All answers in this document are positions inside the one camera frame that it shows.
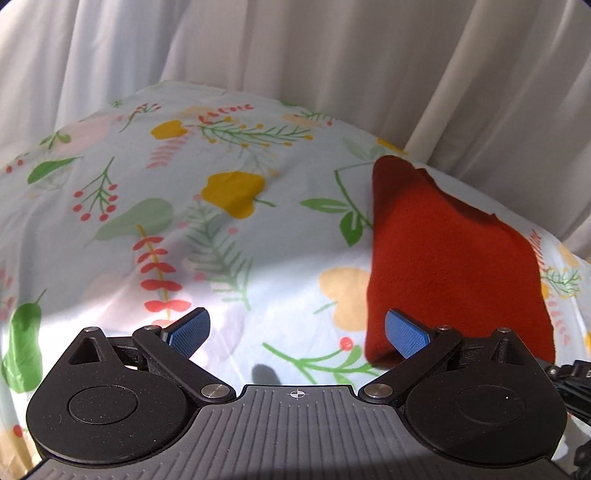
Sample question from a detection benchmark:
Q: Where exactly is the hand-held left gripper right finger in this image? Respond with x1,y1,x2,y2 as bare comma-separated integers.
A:
358,308,533,407

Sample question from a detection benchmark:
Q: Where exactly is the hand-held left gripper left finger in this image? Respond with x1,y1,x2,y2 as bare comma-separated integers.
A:
67,307,237,405

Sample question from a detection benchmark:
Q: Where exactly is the dark red knitted garment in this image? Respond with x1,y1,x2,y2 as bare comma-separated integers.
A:
364,155,556,370

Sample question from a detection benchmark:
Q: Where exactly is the floral printed bedsheet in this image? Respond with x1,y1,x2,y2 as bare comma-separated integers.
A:
0,80,591,480

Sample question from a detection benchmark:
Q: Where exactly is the white curtain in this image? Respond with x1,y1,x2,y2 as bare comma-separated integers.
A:
0,0,591,260

